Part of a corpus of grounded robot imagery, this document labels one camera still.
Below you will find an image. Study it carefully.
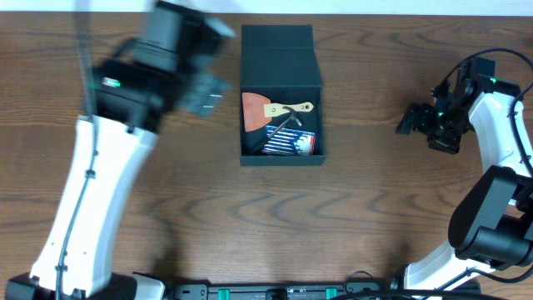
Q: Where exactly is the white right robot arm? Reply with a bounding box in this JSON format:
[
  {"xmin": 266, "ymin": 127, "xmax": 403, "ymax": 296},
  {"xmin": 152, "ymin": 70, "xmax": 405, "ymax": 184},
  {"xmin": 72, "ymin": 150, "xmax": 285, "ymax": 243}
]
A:
[{"xmin": 392, "ymin": 74, "xmax": 532, "ymax": 291}]

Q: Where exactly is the clear screwdriver set case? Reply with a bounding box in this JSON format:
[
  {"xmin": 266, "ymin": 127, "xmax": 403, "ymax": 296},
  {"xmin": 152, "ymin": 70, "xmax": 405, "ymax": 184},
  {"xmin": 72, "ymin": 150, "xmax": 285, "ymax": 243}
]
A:
[{"xmin": 262, "ymin": 128, "xmax": 316, "ymax": 156}]

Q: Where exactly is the black gift box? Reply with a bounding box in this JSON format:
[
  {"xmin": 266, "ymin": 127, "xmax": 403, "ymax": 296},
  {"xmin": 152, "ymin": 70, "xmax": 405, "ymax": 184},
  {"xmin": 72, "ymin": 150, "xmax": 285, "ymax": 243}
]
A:
[{"xmin": 240, "ymin": 25, "xmax": 326, "ymax": 166}]

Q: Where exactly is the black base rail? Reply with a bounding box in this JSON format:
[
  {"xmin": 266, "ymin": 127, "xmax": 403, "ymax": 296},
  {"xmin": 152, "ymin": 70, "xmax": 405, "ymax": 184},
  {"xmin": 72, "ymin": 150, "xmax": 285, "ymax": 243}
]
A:
[{"xmin": 132, "ymin": 272, "xmax": 385, "ymax": 300}]

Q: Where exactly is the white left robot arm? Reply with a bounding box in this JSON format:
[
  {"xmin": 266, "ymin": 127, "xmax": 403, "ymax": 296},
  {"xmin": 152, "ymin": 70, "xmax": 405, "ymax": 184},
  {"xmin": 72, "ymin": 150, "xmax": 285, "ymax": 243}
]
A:
[{"xmin": 5, "ymin": 59, "xmax": 227, "ymax": 299}]

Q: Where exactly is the orange scraper wooden handle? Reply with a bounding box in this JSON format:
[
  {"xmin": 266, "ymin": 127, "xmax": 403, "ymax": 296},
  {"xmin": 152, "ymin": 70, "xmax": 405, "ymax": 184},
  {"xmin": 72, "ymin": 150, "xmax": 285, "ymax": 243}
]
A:
[{"xmin": 242, "ymin": 92, "xmax": 314, "ymax": 132}]

